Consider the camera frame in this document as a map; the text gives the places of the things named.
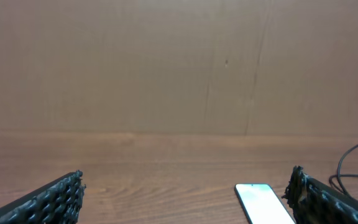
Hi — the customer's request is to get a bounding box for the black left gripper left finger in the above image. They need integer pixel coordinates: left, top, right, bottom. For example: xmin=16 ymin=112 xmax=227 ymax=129
xmin=0 ymin=170 xmax=86 ymax=224

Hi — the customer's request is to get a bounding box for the black USB charging cable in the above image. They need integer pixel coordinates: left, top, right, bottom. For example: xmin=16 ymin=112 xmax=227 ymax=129
xmin=328 ymin=134 xmax=358 ymax=197

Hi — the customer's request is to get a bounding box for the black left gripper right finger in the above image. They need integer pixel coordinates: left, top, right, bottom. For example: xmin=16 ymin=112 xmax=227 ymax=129
xmin=283 ymin=166 xmax=358 ymax=224

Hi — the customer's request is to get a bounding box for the Samsung Galaxy smartphone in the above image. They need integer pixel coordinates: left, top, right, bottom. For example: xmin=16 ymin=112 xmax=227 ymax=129
xmin=234 ymin=184 xmax=295 ymax=224

